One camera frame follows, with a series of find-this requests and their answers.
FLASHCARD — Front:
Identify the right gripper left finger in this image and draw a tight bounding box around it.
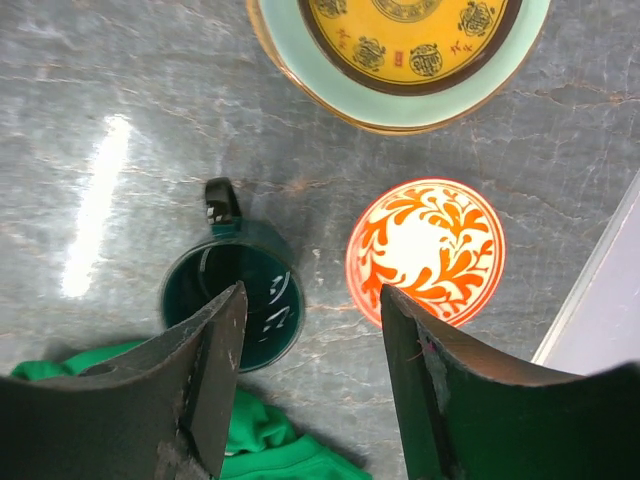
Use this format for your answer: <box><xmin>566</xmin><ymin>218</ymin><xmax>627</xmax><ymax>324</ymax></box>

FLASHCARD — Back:
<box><xmin>1</xmin><ymin>283</ymin><xmax>248</xmax><ymax>479</ymax></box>

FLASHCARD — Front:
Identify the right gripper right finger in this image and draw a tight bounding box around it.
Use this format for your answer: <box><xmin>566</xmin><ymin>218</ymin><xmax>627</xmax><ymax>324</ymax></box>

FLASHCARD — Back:
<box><xmin>380</xmin><ymin>285</ymin><xmax>639</xmax><ymax>479</ymax></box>

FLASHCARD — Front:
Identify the white red patterned bowl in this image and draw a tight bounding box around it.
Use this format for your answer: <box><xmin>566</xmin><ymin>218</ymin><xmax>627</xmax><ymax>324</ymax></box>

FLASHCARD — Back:
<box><xmin>345</xmin><ymin>177</ymin><xmax>507</xmax><ymax>327</ymax></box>

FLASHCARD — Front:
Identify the dark green glass cup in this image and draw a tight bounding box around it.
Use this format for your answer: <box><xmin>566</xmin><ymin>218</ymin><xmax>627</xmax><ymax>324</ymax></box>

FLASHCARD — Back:
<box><xmin>160</xmin><ymin>177</ymin><xmax>305</xmax><ymax>373</ymax></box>

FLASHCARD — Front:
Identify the beige bird plate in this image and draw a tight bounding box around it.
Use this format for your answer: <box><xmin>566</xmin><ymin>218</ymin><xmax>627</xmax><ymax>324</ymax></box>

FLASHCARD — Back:
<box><xmin>245</xmin><ymin>0</ymin><xmax>546</xmax><ymax>137</ymax></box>

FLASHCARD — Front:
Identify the yellow patterned plate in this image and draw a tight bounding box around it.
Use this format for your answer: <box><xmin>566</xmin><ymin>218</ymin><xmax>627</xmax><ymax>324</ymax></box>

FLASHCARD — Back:
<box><xmin>298</xmin><ymin>0</ymin><xmax>522</xmax><ymax>96</ymax></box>

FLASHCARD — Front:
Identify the mint green flower plate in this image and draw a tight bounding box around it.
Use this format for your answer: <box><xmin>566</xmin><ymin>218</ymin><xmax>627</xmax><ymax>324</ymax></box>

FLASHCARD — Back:
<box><xmin>254</xmin><ymin>0</ymin><xmax>551</xmax><ymax>129</ymax></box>

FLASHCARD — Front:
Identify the green cloth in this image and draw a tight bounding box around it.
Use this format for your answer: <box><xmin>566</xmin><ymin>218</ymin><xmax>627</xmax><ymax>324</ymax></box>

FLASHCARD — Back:
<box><xmin>10</xmin><ymin>341</ymin><xmax>372</xmax><ymax>480</ymax></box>

